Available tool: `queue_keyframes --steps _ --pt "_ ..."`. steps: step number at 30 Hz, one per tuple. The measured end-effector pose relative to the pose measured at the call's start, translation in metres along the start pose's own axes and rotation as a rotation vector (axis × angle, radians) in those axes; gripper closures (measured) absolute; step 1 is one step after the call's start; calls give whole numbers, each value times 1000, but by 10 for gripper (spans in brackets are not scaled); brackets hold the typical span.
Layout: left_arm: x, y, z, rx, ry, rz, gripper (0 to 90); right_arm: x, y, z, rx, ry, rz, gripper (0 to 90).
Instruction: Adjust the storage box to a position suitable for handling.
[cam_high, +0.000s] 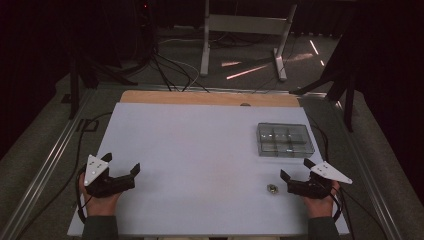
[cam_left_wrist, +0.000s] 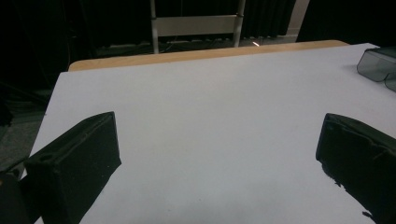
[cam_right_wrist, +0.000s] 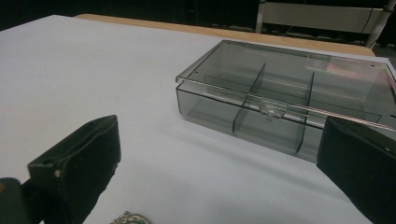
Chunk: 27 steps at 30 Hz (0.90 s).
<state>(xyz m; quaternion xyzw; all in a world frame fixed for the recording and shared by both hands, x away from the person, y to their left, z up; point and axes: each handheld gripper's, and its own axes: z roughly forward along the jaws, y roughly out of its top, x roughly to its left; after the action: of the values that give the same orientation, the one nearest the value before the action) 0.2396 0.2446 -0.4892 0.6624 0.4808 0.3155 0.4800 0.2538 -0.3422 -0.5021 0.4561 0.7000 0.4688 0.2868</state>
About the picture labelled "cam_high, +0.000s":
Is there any person's right hand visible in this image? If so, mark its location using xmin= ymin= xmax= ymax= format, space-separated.
xmin=301 ymin=181 xmax=341 ymax=220

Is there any hand-held gripper cable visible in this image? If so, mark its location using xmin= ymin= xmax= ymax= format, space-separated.
xmin=329 ymin=185 xmax=388 ymax=240
xmin=75 ymin=165 xmax=89 ymax=225

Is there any white metal stand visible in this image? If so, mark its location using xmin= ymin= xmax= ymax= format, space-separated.
xmin=199 ymin=0 xmax=299 ymax=82

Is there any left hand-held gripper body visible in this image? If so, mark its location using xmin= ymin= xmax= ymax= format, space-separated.
xmin=83 ymin=154 xmax=136 ymax=199

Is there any aluminium floor rail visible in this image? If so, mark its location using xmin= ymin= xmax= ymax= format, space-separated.
xmin=333 ymin=99 xmax=405 ymax=240
xmin=0 ymin=88 xmax=98 ymax=240

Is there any black floor cable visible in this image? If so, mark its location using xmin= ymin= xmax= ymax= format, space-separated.
xmin=307 ymin=114 xmax=331 ymax=163
xmin=14 ymin=111 xmax=114 ymax=240

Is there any right hand-held gripper cable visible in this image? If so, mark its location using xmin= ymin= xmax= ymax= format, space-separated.
xmin=329 ymin=185 xmax=388 ymax=240

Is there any person's left hand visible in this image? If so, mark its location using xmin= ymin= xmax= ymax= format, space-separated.
xmin=78 ymin=173 xmax=123 ymax=218

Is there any left hand-held gripper cable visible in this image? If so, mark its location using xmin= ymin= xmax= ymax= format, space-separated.
xmin=75 ymin=165 xmax=89 ymax=225

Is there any bundle of floor cables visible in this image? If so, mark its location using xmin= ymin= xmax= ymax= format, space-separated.
xmin=146 ymin=31 xmax=212 ymax=93

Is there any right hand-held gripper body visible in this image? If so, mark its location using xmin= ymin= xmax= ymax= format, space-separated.
xmin=287 ymin=160 xmax=354 ymax=200

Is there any black tripod stand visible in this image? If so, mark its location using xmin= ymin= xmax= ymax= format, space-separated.
xmin=289 ymin=19 xmax=360 ymax=133
xmin=67 ymin=43 xmax=138 ymax=121

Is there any clear plastic compartment box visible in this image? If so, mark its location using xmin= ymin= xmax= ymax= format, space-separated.
xmin=255 ymin=122 xmax=316 ymax=159

